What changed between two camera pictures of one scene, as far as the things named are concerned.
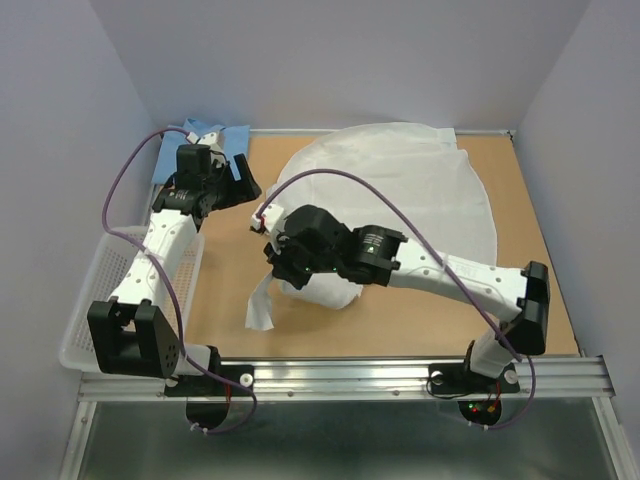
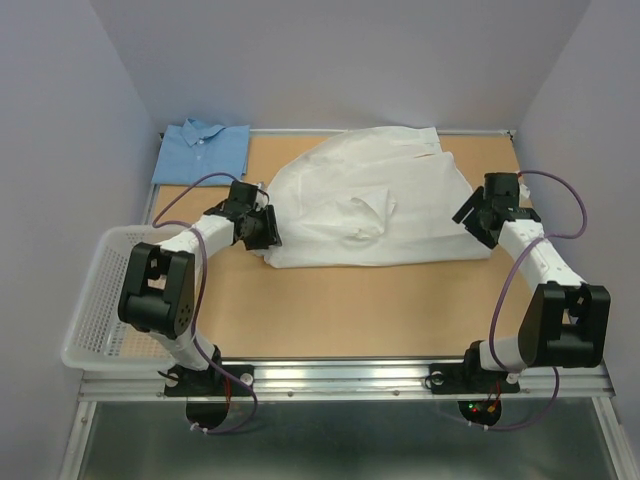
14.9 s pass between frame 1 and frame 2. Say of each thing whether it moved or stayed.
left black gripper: moved
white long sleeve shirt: moved
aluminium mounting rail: stayed
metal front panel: stayed
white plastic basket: stayed
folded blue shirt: stayed
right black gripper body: moved
